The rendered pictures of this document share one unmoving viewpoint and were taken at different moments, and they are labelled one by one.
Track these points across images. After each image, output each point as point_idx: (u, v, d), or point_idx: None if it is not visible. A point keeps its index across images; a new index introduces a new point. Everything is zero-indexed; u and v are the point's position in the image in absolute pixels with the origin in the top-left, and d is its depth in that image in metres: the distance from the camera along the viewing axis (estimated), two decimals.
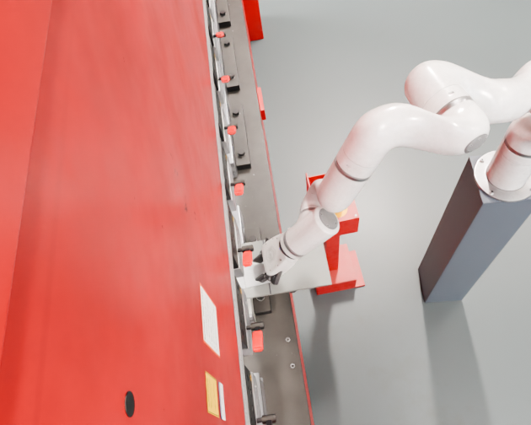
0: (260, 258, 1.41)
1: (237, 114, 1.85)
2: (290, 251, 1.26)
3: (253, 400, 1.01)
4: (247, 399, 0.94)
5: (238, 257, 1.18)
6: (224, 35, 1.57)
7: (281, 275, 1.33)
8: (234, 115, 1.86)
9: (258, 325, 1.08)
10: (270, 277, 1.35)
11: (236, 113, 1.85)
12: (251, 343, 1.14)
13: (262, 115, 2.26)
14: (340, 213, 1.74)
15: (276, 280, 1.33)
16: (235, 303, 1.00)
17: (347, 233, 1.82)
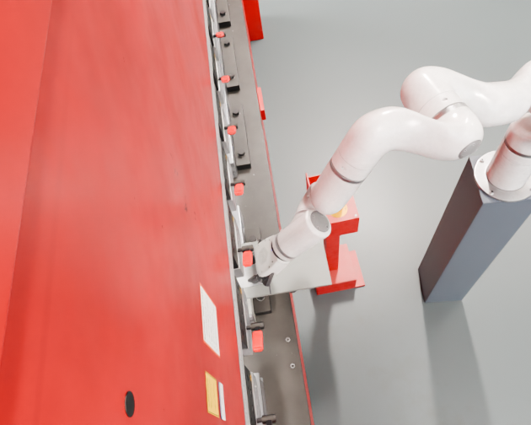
0: (253, 259, 1.41)
1: (237, 114, 1.85)
2: (281, 253, 1.26)
3: (253, 400, 1.01)
4: (247, 399, 0.94)
5: (238, 257, 1.18)
6: (224, 35, 1.57)
7: (272, 277, 1.33)
8: (234, 115, 1.86)
9: (258, 325, 1.08)
10: (261, 279, 1.35)
11: (236, 113, 1.85)
12: (251, 343, 1.14)
13: (262, 115, 2.26)
14: (340, 213, 1.74)
15: (268, 282, 1.33)
16: (235, 303, 1.00)
17: (347, 233, 1.82)
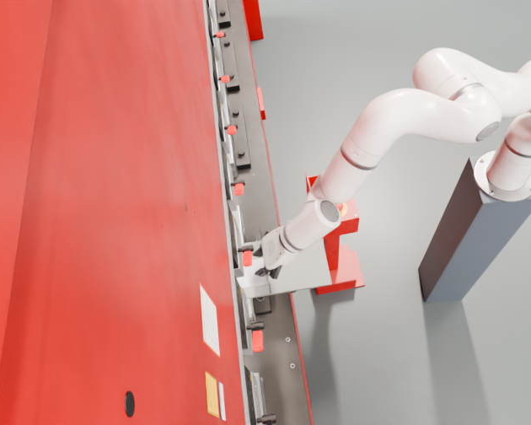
0: (260, 252, 1.37)
1: (237, 114, 1.85)
2: (290, 244, 1.22)
3: (253, 400, 1.01)
4: (247, 399, 0.94)
5: (238, 257, 1.18)
6: (224, 35, 1.57)
7: (281, 269, 1.29)
8: (234, 115, 1.86)
9: (258, 325, 1.08)
10: (269, 271, 1.31)
11: (236, 113, 1.85)
12: (251, 343, 1.14)
13: (262, 115, 2.26)
14: (340, 213, 1.74)
15: (276, 274, 1.29)
16: (235, 303, 1.00)
17: (347, 233, 1.82)
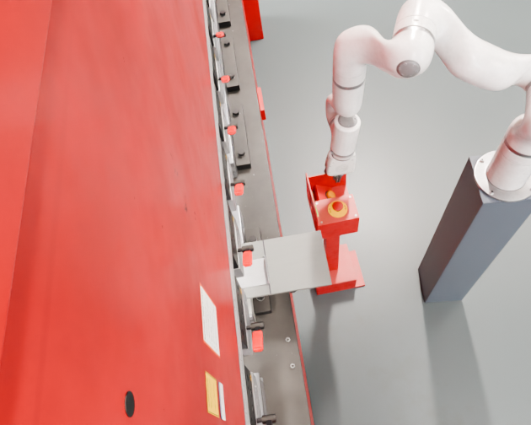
0: (337, 175, 1.73)
1: (237, 114, 1.85)
2: (353, 152, 1.58)
3: (253, 400, 1.01)
4: (247, 399, 0.94)
5: (238, 257, 1.18)
6: (224, 35, 1.57)
7: None
8: (234, 115, 1.86)
9: (258, 325, 1.08)
10: None
11: (236, 113, 1.85)
12: (251, 343, 1.14)
13: (262, 115, 2.26)
14: (340, 213, 1.74)
15: None
16: (235, 303, 1.00)
17: (347, 233, 1.82)
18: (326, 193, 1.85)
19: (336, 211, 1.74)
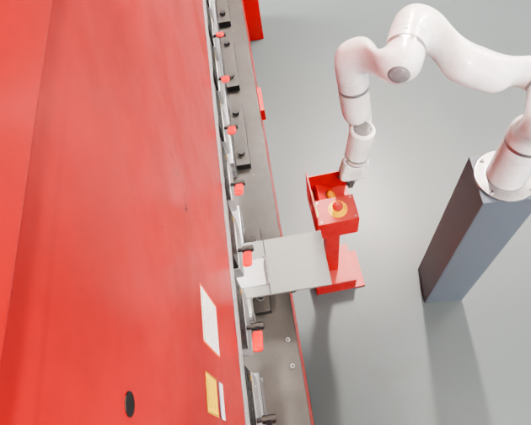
0: (351, 181, 1.78)
1: (237, 114, 1.85)
2: (367, 158, 1.62)
3: (253, 400, 1.01)
4: (247, 399, 0.94)
5: (238, 257, 1.18)
6: (224, 35, 1.57)
7: None
8: (234, 115, 1.86)
9: (258, 325, 1.08)
10: None
11: (236, 113, 1.85)
12: (251, 343, 1.14)
13: (262, 115, 2.26)
14: (340, 213, 1.74)
15: None
16: (235, 303, 1.00)
17: (347, 233, 1.82)
18: (326, 193, 1.85)
19: (336, 211, 1.74)
